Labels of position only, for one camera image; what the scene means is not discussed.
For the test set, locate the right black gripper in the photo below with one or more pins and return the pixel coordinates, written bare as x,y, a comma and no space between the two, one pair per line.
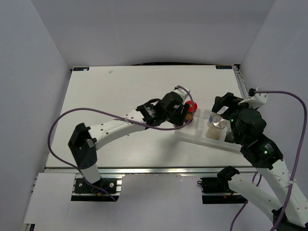
226,100

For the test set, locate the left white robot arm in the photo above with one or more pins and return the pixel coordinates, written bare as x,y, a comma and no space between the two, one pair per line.
85,140

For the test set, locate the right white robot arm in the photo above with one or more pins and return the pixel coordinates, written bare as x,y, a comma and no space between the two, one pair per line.
288,209

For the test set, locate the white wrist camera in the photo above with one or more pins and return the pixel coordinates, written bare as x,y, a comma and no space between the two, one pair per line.
183,92
254,100

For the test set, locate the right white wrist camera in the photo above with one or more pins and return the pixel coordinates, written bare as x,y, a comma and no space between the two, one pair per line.
254,100

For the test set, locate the white silver cap shaker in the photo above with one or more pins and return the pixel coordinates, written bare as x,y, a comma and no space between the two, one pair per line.
215,129

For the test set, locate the blue label silver cap shaker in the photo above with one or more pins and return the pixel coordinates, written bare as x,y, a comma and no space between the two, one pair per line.
214,119

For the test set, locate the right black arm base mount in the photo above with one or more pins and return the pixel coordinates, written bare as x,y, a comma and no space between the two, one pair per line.
214,192

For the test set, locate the blue corner sticker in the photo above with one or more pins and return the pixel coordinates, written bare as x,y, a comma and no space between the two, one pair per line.
81,69
223,67

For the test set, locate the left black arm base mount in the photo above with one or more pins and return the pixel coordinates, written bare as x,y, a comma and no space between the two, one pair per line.
106,190

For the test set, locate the left blue corner sticker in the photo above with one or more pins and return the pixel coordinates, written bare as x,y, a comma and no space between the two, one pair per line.
81,69

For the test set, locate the white three-slot organizer tray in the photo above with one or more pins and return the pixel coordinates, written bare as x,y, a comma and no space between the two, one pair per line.
195,133

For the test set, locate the right blue corner sticker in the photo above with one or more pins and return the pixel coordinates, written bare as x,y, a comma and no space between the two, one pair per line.
223,67

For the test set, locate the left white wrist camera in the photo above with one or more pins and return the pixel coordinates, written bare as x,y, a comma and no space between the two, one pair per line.
183,92

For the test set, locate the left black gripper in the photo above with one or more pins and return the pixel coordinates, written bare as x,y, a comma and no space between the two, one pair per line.
179,118

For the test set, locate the red lid sauce jar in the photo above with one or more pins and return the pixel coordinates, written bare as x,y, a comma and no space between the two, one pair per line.
192,107

